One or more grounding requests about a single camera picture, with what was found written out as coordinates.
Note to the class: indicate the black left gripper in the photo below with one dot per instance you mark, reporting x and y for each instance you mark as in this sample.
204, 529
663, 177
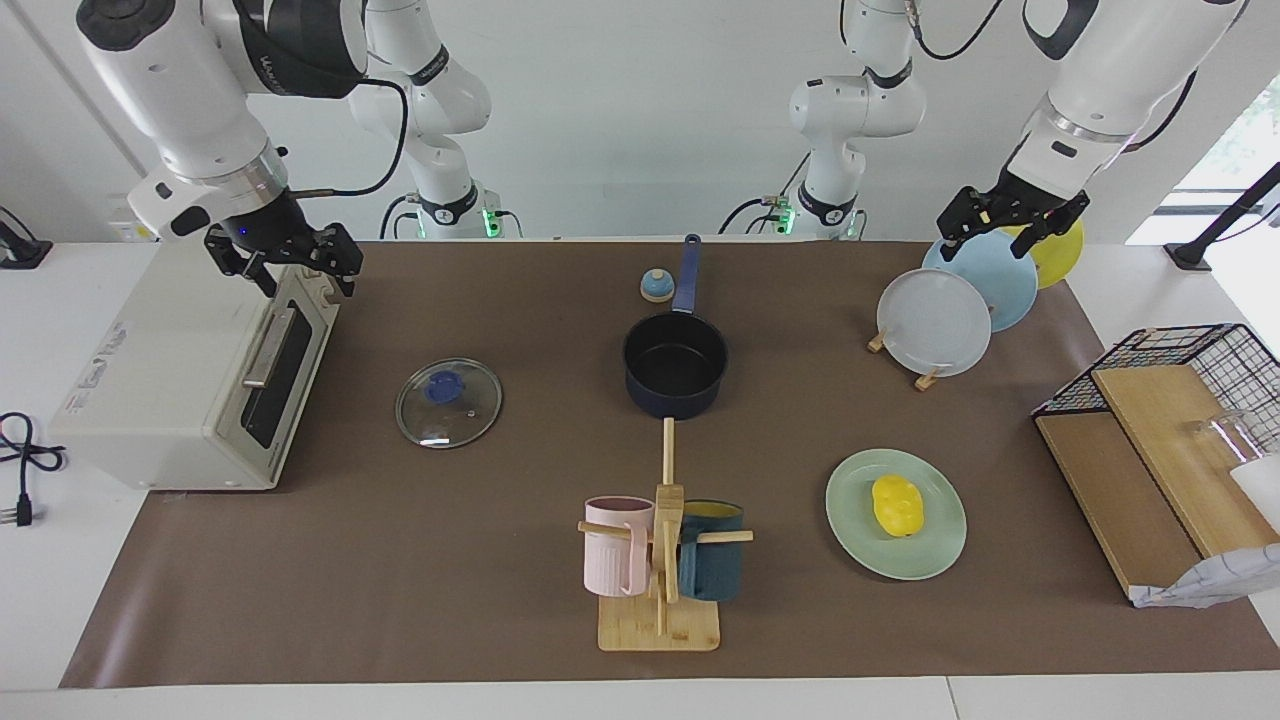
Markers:
1020, 203

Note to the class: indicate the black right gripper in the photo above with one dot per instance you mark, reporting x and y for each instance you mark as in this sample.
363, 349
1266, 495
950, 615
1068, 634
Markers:
270, 230

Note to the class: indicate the glass lid blue knob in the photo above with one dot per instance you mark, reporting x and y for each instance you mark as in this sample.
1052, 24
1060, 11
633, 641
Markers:
450, 405

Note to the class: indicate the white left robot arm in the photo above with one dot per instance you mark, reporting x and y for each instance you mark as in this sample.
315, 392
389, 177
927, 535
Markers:
1120, 70

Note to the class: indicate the yellow plate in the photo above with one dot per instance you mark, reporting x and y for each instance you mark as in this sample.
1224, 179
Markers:
1062, 257

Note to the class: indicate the light blue plate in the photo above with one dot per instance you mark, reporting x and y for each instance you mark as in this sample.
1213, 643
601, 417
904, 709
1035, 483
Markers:
1005, 285

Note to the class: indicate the grey plate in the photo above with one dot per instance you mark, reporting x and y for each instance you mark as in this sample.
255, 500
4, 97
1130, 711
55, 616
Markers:
935, 322

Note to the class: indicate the wooden plate rack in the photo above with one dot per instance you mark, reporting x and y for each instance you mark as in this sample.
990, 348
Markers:
927, 380

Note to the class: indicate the light green plate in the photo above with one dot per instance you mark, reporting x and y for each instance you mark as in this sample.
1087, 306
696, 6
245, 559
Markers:
860, 540

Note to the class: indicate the beige toaster oven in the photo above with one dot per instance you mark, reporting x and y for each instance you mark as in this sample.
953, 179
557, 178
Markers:
160, 380

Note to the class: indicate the clear glass cup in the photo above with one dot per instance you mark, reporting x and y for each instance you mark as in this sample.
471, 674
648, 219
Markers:
1225, 430

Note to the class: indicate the light wooden board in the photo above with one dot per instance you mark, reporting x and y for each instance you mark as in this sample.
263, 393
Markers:
1180, 470

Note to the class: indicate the brown table mat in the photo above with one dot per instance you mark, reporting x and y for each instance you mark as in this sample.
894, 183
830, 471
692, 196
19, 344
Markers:
450, 560

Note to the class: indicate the dark blue saucepan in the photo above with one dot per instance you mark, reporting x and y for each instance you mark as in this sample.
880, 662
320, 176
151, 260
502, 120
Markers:
675, 375

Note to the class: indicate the white plastic container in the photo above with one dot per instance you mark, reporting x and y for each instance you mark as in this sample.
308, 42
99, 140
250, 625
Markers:
1262, 490

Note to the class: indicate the white patterned plastic sheet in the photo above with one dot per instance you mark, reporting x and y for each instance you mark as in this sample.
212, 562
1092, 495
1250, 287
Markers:
1220, 575

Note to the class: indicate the pink ribbed mug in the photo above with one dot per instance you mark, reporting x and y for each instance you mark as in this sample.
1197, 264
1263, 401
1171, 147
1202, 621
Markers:
612, 550

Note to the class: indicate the dark teal mug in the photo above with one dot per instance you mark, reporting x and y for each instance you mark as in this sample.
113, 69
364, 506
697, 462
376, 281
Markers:
712, 570

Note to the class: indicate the wooden mug rack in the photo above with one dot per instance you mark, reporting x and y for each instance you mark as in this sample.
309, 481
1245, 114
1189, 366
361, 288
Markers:
660, 625

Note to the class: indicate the white wall outlet box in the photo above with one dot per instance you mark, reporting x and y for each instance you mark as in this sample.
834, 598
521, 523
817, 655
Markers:
125, 222

